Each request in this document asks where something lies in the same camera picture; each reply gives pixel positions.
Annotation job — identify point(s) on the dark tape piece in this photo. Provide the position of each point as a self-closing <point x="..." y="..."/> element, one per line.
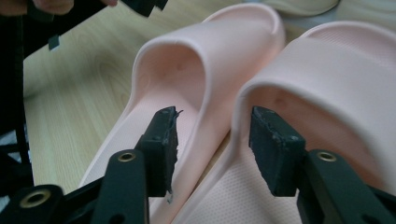
<point x="53" y="42"/>

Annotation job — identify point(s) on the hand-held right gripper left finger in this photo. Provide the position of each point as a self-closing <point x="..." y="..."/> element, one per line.
<point x="162" y="149"/>

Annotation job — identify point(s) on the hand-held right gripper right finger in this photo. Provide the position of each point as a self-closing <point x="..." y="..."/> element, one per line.
<point x="277" y="155"/>

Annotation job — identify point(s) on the pink slide slipper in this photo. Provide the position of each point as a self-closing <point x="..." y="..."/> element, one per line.
<point x="218" y="46"/>
<point x="327" y="68"/>

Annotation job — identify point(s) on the black metal frame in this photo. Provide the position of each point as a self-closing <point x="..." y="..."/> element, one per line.
<point x="14" y="109"/>

